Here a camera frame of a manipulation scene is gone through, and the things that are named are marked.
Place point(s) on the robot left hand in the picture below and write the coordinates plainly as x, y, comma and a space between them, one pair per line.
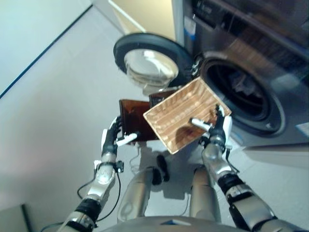
109, 142

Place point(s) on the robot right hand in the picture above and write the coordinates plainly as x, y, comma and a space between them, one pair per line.
218, 130

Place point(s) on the wicker laundry basket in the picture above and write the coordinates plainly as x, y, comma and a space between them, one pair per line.
173, 120

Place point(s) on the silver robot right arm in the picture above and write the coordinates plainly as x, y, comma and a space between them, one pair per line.
241, 193

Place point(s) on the silver robot right leg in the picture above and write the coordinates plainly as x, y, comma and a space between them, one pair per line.
204, 193

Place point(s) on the round black washer door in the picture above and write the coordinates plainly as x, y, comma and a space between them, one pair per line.
183, 62

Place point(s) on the grey robot torso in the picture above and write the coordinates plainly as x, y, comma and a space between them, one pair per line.
173, 224

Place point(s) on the black baseboard strip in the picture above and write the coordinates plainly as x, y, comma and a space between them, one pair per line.
27, 217

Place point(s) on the white counter unit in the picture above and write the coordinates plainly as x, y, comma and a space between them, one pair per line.
135, 17

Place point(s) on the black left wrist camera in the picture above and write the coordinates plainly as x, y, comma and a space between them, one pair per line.
120, 166

